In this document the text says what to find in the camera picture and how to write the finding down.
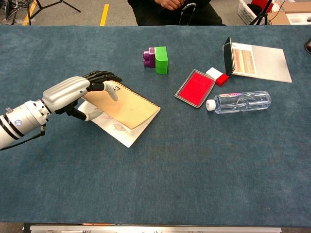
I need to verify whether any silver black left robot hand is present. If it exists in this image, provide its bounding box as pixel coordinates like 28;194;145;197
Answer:
41;70;123;122

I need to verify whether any tan spiral notebook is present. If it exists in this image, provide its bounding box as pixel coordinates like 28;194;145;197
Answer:
77;81;161;149

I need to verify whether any red ink pad tray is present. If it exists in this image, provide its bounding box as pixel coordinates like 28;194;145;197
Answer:
174;68;216;108

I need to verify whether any black tripod stand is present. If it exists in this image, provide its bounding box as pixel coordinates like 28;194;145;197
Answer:
23;0;82;26

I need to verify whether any purple toy building block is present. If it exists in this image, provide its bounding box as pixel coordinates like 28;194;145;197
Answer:
142;47;156;68

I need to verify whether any green toy building block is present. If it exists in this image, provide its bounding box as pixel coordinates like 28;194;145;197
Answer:
154;46;169;75

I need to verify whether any seated person in black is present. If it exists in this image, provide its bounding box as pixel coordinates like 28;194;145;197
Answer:
127;0;224;26

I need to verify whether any blue-grey table cloth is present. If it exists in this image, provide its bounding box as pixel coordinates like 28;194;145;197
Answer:
0;25;311;229

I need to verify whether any small white box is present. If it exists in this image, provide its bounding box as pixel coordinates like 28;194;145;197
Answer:
205;67;224;80

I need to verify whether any small red box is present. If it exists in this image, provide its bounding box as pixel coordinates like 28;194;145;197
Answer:
215;73;230;87

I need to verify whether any clear plastic water bottle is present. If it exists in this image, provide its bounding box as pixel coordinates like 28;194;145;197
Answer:
206;90;272;115

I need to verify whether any white plastic basket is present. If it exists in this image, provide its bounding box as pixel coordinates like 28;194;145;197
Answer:
237;0;268;26

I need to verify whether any red box in basket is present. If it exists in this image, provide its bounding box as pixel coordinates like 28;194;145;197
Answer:
251;0;276;13

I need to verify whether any small brown cardboard box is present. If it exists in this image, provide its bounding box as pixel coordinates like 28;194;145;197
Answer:
266;11;291;26

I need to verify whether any large cardboard box white side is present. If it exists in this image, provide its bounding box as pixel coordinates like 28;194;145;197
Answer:
283;1;311;25

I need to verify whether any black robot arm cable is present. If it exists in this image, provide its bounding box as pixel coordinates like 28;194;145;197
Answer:
0;124;47;151

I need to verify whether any silver curved handle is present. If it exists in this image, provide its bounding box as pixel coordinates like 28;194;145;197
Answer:
179;2;197;26

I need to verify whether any aluminium rail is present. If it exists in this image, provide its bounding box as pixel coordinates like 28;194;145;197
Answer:
29;225;282;233

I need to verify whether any black camera tripod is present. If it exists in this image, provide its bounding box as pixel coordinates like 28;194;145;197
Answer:
249;0;274;26

